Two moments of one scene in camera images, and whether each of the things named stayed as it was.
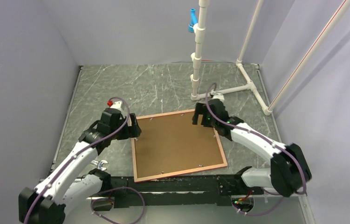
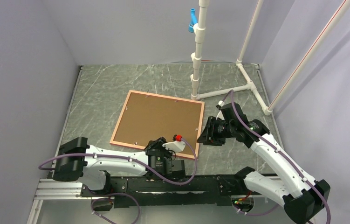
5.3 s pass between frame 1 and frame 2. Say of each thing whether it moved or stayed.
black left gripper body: moved
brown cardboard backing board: moved
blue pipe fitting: stayed
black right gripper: moved
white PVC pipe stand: stayed
